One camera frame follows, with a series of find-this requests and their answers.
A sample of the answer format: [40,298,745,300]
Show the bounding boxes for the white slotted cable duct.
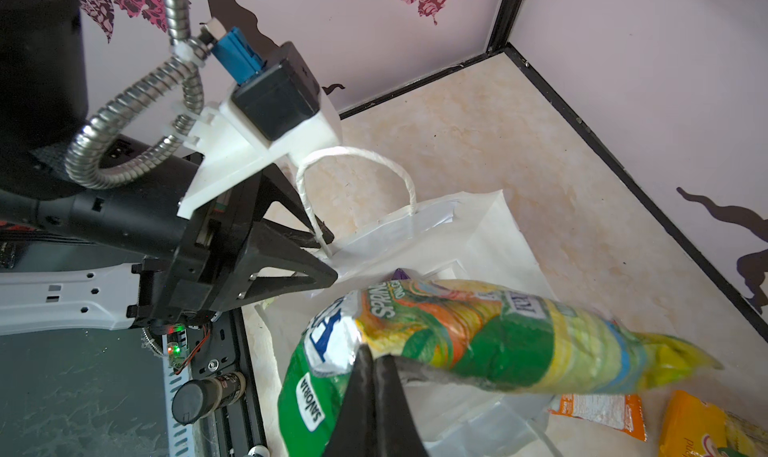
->
[161,336,199,457]

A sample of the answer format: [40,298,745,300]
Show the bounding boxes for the green yellow Fox's candy bag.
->
[277,280,718,456]

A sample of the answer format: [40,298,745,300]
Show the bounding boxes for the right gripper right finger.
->
[375,356,428,457]

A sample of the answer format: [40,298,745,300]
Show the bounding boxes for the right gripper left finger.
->
[323,345,378,457]

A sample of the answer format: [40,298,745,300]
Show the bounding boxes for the left metal flex conduit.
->
[64,0,211,190]

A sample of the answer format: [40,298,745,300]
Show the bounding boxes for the orange white snack packet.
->
[549,394,647,441]

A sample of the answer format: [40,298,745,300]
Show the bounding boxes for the yellow corn snack bag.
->
[658,391,767,457]

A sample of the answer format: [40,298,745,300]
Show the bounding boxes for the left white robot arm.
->
[1,0,341,335]

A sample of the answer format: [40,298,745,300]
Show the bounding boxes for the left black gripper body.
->
[130,164,282,328]

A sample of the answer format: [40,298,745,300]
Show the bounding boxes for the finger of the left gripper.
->
[257,164,320,247]
[236,222,338,307]

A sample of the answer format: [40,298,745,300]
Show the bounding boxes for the purple Fox's candy bag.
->
[392,268,412,281]

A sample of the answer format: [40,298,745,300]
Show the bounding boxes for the black knob on base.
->
[171,371,247,425]

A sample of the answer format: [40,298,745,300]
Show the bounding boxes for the white paper gift bag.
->
[249,146,560,456]

